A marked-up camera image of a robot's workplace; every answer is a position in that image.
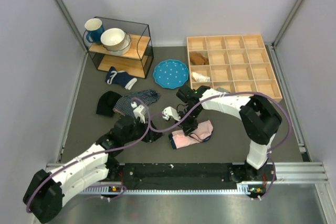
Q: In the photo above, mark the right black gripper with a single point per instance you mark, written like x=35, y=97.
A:
x=188, y=127

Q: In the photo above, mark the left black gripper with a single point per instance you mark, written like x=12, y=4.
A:
x=151, y=135

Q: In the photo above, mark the pink underwear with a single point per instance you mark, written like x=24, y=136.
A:
x=203, y=133

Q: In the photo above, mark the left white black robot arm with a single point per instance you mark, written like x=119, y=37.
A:
x=48, y=192

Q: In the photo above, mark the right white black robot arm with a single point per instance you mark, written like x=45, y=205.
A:
x=260, y=120

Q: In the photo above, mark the striped blue underwear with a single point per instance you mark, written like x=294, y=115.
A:
x=124, y=105

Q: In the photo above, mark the white rolled cloth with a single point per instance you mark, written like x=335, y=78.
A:
x=198, y=77

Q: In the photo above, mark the blue dotted plate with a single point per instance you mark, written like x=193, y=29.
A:
x=171, y=74

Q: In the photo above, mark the black folded cloth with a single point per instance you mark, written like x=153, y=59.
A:
x=106, y=103

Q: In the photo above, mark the navy white sock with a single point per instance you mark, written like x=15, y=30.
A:
x=121, y=78

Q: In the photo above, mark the brown rolled cloth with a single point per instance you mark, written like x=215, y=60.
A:
x=197, y=59

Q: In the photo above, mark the wooden compartment tray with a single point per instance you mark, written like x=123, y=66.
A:
x=237, y=63

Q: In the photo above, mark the white bowl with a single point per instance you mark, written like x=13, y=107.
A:
x=113, y=39

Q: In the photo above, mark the blue enamel mug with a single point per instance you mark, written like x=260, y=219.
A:
x=95, y=29

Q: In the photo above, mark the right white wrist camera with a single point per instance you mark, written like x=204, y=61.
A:
x=170, y=113

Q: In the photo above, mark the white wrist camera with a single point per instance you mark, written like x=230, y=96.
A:
x=170, y=113
x=139, y=112

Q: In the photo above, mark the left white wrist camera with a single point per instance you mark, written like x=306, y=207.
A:
x=139, y=112

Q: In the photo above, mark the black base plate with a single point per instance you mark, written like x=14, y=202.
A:
x=185, y=176

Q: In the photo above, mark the black wire wooden shelf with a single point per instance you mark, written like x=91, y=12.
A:
x=136, y=61

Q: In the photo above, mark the grey cable duct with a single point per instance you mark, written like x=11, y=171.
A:
x=239, y=189

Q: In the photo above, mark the aluminium frame rail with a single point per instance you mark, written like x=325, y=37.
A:
x=297, y=172

